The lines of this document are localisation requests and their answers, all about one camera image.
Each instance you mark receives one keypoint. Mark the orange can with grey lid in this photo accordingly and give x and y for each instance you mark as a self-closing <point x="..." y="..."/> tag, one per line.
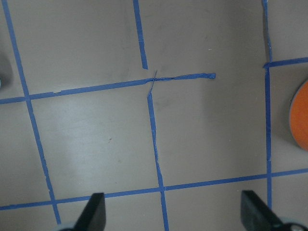
<point x="298" y="116"/>

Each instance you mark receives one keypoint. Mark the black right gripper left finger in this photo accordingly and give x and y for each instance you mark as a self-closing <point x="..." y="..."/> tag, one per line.
<point x="93" y="217"/>

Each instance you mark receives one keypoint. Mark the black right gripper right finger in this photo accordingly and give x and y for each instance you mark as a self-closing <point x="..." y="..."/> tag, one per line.
<point x="256" y="215"/>

